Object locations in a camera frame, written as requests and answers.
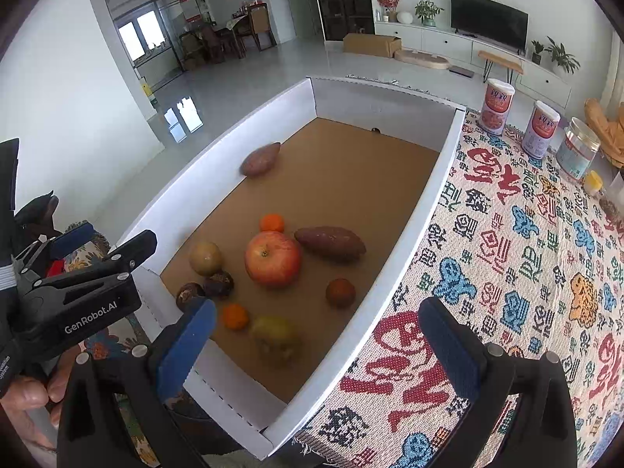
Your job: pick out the small potted plant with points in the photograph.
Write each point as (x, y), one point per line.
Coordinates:
(537, 51)

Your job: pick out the small reddish-brown fruit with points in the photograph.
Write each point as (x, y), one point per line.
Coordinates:
(340, 292)

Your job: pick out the round white vase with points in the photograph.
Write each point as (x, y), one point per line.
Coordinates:
(405, 17)

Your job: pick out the dark flat floor mat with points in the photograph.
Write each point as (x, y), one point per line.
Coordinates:
(461, 71)

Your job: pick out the dark glass display cabinet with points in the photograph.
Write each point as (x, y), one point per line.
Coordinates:
(343, 0)

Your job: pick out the white cardboard box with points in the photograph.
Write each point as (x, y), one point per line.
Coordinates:
(365, 180)

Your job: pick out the large dark sweet potato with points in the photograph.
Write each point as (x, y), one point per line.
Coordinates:
(330, 243)

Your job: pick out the vase of red flowers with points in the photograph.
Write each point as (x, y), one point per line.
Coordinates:
(388, 6)

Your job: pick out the large potted green plant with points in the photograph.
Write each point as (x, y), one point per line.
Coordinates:
(563, 56)

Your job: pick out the small yellow jar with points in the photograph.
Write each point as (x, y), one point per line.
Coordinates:
(594, 183)

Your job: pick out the dark wrinkled passion fruit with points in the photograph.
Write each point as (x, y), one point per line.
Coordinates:
(189, 295)
(218, 284)

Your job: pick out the potted plant in green pot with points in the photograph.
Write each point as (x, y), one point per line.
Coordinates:
(428, 12)

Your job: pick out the person's left hand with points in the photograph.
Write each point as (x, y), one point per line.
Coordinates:
(29, 399)

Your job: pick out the wooden dining chair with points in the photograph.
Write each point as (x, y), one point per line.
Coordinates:
(261, 19)
(195, 44)

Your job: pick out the wooden stool with metal legs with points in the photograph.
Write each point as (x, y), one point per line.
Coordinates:
(499, 57)

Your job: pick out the small yellow bin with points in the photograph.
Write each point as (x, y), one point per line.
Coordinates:
(147, 90)

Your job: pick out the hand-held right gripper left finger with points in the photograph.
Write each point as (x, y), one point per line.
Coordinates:
(187, 346)

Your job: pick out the glass jar with blue label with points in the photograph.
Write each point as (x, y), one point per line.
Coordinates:
(577, 148)

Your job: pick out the red apple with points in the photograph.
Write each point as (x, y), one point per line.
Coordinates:
(272, 258)

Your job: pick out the colourful printed table blanket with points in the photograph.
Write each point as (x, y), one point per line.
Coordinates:
(512, 263)

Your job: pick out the brown cardboard box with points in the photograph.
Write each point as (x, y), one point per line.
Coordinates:
(370, 45)

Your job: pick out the small pinkish sweet potato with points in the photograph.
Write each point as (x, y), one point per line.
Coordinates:
(261, 158)

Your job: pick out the flat screen television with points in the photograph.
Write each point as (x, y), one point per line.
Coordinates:
(487, 19)

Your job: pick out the pile of nuts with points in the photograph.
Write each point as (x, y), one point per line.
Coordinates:
(608, 205)

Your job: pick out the orange lounge chair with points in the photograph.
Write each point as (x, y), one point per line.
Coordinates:
(607, 129)

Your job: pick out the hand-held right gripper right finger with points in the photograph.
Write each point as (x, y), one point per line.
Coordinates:
(451, 346)

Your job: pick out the beige oval pet bed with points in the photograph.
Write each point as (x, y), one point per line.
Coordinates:
(421, 60)

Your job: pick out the glass balcony door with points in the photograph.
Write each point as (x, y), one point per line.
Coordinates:
(151, 29)

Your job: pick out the wooden dining table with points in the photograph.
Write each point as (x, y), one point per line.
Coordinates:
(236, 22)

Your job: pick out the pink labelled can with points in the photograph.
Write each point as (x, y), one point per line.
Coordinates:
(541, 129)
(497, 107)

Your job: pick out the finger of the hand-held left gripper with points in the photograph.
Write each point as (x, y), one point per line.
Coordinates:
(136, 248)
(73, 239)

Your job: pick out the white television cabinet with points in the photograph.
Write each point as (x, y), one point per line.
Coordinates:
(438, 39)

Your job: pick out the small orange tangerine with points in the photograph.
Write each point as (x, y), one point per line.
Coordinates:
(271, 223)
(235, 316)

